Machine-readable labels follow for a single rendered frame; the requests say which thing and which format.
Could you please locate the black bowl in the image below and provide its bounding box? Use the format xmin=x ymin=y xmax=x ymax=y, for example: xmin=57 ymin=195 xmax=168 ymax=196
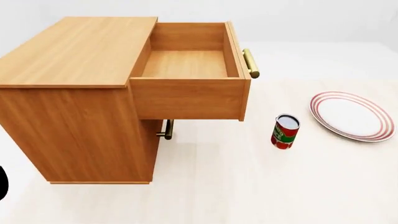
xmin=0 ymin=164 xmax=10 ymax=201

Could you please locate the wooden cabinet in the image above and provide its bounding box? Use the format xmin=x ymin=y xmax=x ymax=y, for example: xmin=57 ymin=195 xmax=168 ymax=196
xmin=0 ymin=16 xmax=165 ymax=185

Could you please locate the red tomato sauce can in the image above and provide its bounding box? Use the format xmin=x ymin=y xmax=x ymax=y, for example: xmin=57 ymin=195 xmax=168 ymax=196
xmin=270 ymin=113 xmax=301 ymax=149

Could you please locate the open wooden drawer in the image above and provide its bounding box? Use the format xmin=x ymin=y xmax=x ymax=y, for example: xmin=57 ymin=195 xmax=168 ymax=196
xmin=128 ymin=21 xmax=252 ymax=123

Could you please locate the white plate with red rings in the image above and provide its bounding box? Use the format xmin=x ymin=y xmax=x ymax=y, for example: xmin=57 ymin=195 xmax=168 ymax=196
xmin=308 ymin=91 xmax=396 ymax=143

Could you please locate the brass drawer handle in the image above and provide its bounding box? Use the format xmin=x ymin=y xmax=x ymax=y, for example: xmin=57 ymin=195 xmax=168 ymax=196
xmin=155 ymin=119 xmax=175 ymax=141
xmin=241 ymin=48 xmax=261 ymax=79

